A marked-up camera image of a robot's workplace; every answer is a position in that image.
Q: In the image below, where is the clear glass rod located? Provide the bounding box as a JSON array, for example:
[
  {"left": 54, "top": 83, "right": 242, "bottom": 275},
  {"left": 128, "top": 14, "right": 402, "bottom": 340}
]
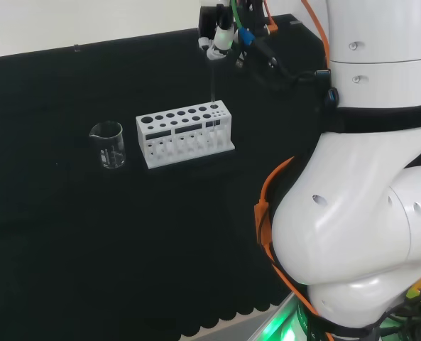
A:
[{"left": 209, "top": 58, "right": 221, "bottom": 143}]

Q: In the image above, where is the white test tube rack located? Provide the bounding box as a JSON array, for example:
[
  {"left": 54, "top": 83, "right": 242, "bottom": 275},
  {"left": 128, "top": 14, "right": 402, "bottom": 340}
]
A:
[{"left": 135, "top": 99, "right": 237, "bottom": 170}]

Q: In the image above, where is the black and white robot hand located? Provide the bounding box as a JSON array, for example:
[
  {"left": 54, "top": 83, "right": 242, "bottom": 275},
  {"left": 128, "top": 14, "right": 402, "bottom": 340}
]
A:
[{"left": 197, "top": 0, "right": 237, "bottom": 63}]

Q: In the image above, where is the pale grey board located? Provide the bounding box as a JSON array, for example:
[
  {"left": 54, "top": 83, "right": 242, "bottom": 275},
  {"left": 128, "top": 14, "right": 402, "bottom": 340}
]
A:
[{"left": 191, "top": 293, "right": 305, "bottom": 341}]

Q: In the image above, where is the black bench cloth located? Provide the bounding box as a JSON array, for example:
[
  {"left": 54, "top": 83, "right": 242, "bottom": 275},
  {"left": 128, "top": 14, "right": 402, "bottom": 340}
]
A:
[{"left": 0, "top": 13, "right": 421, "bottom": 339}]

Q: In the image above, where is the clear glass beaker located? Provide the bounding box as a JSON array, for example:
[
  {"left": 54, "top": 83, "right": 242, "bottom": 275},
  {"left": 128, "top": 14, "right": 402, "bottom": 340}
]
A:
[{"left": 88, "top": 120, "right": 127, "bottom": 170}]

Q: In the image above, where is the blue plug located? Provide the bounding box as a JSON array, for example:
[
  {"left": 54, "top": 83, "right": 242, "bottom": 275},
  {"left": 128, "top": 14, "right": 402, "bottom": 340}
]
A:
[{"left": 237, "top": 27, "right": 256, "bottom": 46}]

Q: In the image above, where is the orange cable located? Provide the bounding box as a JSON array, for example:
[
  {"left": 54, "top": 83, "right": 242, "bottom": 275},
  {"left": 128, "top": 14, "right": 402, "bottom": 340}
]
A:
[{"left": 253, "top": 0, "right": 334, "bottom": 341}]

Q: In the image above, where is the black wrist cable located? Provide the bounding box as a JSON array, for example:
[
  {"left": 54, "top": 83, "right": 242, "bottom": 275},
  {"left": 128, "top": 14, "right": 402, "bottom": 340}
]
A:
[{"left": 252, "top": 35, "right": 334, "bottom": 94}]

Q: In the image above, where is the green cable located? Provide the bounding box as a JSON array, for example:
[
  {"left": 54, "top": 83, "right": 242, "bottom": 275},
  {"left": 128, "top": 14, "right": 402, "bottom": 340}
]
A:
[{"left": 230, "top": 0, "right": 247, "bottom": 33}]

